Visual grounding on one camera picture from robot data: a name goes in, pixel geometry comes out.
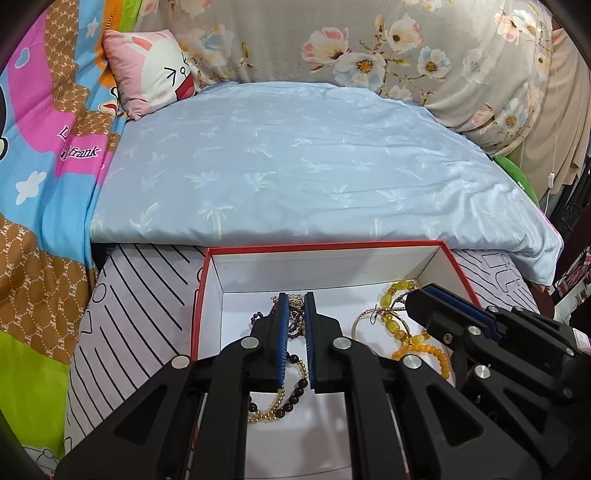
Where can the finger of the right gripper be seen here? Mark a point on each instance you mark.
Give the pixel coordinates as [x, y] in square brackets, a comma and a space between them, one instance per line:
[460, 310]
[470, 332]

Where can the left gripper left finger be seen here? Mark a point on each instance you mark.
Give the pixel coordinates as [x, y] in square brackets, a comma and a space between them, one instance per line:
[189, 420]

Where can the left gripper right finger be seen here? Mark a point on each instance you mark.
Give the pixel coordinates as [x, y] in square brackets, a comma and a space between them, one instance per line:
[404, 420]

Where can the red white cardboard box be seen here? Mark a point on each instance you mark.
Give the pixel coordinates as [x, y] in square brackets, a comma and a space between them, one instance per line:
[339, 282]

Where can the grey striped bed sheet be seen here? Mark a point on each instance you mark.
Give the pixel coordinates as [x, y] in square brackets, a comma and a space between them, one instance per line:
[141, 314]

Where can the green plastic object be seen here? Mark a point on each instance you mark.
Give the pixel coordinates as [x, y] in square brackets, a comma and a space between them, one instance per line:
[516, 174]

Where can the grey floral blanket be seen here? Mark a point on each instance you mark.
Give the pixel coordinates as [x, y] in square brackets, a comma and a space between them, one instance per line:
[480, 67]

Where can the light blue quilt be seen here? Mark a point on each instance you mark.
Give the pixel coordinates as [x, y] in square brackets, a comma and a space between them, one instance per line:
[280, 163]

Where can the colourful monkey cartoon blanket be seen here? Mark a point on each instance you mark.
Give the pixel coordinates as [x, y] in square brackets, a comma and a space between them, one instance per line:
[61, 121]

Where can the pink bunny pillow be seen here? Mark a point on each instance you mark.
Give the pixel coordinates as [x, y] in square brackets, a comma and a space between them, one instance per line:
[150, 69]

